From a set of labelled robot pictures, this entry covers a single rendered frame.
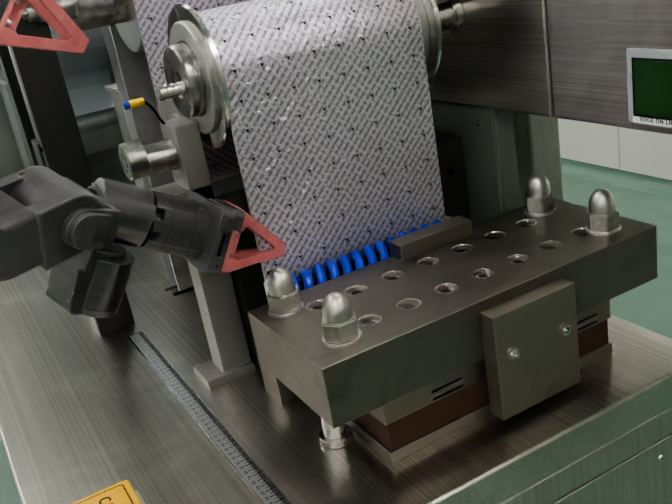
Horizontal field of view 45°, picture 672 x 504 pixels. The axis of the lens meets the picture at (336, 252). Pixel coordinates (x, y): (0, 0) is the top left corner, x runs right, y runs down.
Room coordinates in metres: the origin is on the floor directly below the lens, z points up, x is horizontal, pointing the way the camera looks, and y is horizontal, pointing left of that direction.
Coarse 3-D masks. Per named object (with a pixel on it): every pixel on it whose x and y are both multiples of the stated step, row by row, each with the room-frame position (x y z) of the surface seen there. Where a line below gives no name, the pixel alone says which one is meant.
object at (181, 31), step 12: (420, 0) 0.91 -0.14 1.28; (420, 12) 0.91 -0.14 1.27; (180, 24) 0.84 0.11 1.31; (180, 36) 0.85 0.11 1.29; (192, 36) 0.81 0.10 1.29; (192, 48) 0.82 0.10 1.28; (204, 48) 0.81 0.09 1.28; (204, 60) 0.80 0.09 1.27; (204, 72) 0.80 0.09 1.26; (216, 96) 0.80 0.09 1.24; (216, 108) 0.80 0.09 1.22; (204, 120) 0.83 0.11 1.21; (216, 120) 0.81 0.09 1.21; (204, 132) 0.84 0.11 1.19
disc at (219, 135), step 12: (180, 12) 0.85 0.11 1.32; (192, 12) 0.82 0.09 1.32; (168, 24) 0.89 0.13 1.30; (192, 24) 0.82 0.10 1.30; (204, 24) 0.81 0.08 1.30; (168, 36) 0.90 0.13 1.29; (204, 36) 0.80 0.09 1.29; (216, 60) 0.79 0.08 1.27; (216, 72) 0.79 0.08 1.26; (216, 84) 0.79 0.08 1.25; (228, 96) 0.79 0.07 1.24; (228, 108) 0.79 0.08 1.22; (228, 120) 0.79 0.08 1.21; (216, 132) 0.82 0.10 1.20; (228, 132) 0.80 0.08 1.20; (216, 144) 0.83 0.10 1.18
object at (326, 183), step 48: (384, 96) 0.87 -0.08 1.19; (240, 144) 0.80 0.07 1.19; (288, 144) 0.82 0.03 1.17; (336, 144) 0.84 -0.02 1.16; (384, 144) 0.87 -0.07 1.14; (432, 144) 0.89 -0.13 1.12; (288, 192) 0.81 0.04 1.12; (336, 192) 0.84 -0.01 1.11; (384, 192) 0.86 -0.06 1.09; (432, 192) 0.89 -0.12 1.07; (288, 240) 0.81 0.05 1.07; (336, 240) 0.83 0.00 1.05; (384, 240) 0.86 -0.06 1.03
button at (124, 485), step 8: (112, 488) 0.64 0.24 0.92; (120, 488) 0.64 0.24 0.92; (128, 488) 0.63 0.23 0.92; (88, 496) 0.63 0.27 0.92; (96, 496) 0.63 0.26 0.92; (104, 496) 0.63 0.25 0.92; (112, 496) 0.63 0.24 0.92; (120, 496) 0.62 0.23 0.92; (128, 496) 0.62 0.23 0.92; (136, 496) 0.62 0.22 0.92
